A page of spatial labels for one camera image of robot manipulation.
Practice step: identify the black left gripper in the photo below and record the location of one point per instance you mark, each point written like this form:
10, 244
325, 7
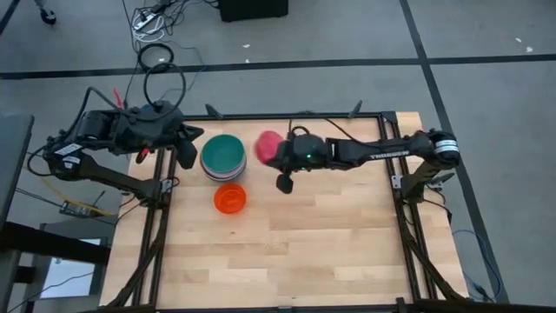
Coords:
176, 126

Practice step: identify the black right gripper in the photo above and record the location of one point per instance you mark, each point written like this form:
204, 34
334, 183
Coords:
306, 150

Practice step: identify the pink bowl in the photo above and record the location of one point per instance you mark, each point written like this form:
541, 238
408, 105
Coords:
267, 145

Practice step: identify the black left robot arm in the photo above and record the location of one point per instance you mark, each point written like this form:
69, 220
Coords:
108, 130

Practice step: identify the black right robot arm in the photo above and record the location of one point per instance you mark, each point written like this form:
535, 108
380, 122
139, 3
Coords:
373, 150

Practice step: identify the black side shelf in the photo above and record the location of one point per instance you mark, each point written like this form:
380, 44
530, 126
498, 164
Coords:
43, 248

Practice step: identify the small orange bowl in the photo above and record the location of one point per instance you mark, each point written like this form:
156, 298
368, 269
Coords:
230, 198

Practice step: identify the white power strip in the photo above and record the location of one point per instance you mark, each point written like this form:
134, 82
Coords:
145, 21

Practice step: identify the small black electronic device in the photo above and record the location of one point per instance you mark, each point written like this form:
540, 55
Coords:
76, 210

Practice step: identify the black box on floor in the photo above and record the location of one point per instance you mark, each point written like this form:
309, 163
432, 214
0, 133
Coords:
253, 9

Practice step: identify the grey cabinet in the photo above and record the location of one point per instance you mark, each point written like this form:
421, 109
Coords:
15, 165

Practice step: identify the black chair caster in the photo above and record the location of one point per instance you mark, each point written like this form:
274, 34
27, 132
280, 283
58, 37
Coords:
48, 17

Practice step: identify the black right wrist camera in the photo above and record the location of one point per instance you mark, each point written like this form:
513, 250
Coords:
285, 183

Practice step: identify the black aluminium table frame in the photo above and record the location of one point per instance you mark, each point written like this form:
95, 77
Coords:
282, 116

